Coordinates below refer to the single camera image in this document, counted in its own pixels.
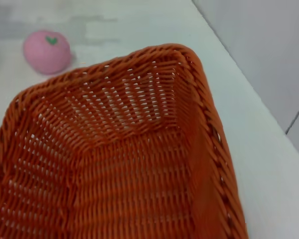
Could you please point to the orange woven wicker basket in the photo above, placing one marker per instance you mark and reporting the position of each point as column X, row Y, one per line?
column 119, row 159

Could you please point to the pink peach toy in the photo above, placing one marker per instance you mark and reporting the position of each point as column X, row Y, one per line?
column 46, row 56

